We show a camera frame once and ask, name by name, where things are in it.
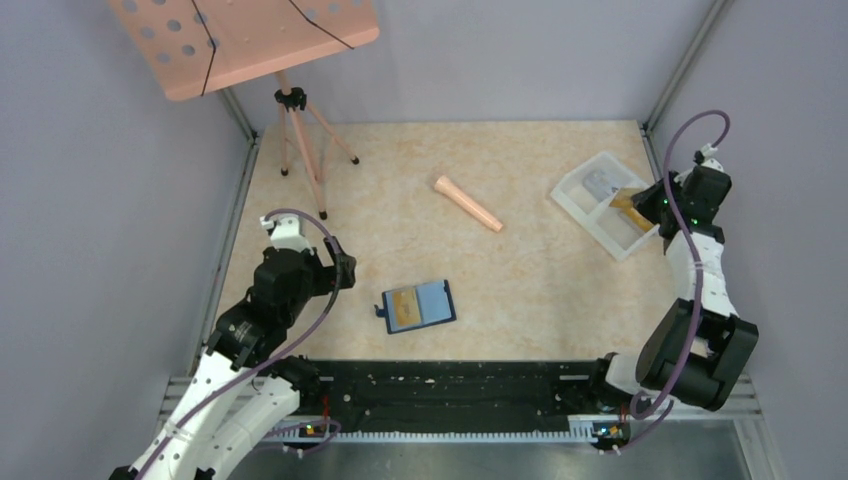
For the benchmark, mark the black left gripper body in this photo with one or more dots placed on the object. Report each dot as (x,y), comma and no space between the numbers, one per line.
(314,267)

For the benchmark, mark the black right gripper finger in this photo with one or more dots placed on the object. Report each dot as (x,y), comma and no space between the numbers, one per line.
(667,223)
(651,203)

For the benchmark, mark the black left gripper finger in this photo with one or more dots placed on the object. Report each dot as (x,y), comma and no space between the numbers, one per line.
(343,264)
(326,284)

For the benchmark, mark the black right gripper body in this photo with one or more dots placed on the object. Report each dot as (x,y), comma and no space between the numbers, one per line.
(676,184)

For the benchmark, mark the gold credit card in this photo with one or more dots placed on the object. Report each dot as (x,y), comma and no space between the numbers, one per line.
(406,308)
(623,201)

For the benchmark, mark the blue card holder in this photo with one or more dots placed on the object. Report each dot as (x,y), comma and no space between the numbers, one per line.
(435,302)

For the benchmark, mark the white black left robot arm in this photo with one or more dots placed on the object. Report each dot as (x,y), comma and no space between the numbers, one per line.
(242,386)

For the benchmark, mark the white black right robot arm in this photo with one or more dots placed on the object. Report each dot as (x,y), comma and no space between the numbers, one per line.
(701,344)

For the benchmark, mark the silver card in tray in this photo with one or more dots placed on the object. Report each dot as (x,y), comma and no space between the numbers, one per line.
(600,185)

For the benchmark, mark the white plastic divided tray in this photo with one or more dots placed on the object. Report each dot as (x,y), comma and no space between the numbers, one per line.
(607,226)

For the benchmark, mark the pink tapered stick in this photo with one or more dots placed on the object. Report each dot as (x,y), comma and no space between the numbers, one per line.
(450,190)

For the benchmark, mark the pink music stand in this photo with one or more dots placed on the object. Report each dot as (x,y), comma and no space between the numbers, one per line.
(199,47)

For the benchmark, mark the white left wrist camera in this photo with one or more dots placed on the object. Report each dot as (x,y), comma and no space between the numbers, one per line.
(285,232)

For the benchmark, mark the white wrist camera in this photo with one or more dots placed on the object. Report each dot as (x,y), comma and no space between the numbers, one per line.
(285,232)
(706,158)

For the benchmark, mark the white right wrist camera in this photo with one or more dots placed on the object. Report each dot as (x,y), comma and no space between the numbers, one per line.
(706,158)

